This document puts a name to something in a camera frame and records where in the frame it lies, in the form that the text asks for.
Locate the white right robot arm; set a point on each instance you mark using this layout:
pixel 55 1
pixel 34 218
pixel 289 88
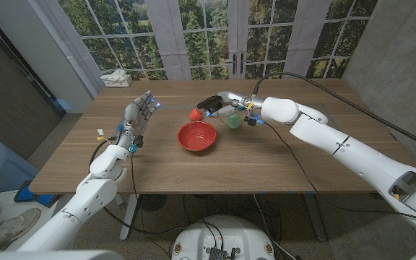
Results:
pixel 338 141

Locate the printed window forest backdrop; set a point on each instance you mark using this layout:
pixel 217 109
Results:
pixel 200 43

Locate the clear spray bottle black head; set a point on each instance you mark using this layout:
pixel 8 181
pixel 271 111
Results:
pixel 209 103

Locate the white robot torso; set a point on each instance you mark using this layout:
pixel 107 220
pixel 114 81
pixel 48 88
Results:
pixel 222 234

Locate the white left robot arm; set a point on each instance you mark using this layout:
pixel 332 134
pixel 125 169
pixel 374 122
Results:
pixel 85 202

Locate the small red fruit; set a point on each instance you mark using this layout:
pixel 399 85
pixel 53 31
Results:
pixel 194 115

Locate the black round fan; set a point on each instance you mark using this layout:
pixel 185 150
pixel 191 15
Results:
pixel 152 202

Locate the grey table leg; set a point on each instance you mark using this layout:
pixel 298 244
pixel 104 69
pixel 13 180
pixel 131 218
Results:
pixel 314 216

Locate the white tissue box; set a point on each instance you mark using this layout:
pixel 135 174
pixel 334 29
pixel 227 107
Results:
pixel 117 80

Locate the white table leg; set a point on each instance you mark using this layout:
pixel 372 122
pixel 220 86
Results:
pixel 128 216

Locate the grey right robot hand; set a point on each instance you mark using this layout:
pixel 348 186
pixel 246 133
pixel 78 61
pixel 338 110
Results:
pixel 233 98

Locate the blue flat pad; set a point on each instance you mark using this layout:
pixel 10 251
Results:
pixel 31 196

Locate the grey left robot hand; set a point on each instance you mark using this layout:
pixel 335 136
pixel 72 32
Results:
pixel 135 117

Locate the red bowl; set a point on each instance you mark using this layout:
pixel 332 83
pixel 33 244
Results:
pixel 197 139

